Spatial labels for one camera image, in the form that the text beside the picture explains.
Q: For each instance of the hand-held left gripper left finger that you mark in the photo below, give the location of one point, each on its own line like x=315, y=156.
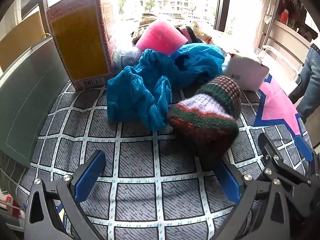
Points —
x=91, y=177

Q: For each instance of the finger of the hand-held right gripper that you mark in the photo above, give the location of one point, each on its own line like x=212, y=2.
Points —
x=268, y=147
x=292, y=177

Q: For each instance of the blue mesh cloth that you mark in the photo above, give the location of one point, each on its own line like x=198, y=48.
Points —
x=135, y=97

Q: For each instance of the light blue fluffy scarf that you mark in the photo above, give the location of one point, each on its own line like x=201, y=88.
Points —
x=126, y=56

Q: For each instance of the red bottle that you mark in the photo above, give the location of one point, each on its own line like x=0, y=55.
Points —
x=285, y=16

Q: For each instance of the white printed box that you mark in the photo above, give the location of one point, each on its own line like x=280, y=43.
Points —
x=246, y=73

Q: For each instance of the red yellow cardboard box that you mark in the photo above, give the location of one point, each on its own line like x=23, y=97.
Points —
x=80, y=42

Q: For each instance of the grey fabric storage bin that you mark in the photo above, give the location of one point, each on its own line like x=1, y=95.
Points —
x=27, y=100

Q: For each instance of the dark window frame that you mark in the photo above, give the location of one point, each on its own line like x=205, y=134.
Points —
x=222, y=2
x=41, y=5

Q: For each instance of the brown cardboard panel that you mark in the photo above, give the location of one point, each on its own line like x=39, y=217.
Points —
x=20, y=40

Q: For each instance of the brown knit cloth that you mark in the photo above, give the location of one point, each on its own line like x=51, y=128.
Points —
x=143, y=27

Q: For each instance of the striped knit hat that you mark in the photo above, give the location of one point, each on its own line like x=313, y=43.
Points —
x=205, y=125

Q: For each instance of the grey checked blanket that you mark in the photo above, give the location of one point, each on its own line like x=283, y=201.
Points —
x=150, y=180

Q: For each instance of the white cabinet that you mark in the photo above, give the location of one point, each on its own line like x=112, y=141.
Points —
x=282, y=42

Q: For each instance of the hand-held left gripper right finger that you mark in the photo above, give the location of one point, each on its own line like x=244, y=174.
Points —
x=228, y=183

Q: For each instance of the pink foam wrap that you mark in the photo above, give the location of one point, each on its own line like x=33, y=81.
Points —
x=161, y=38

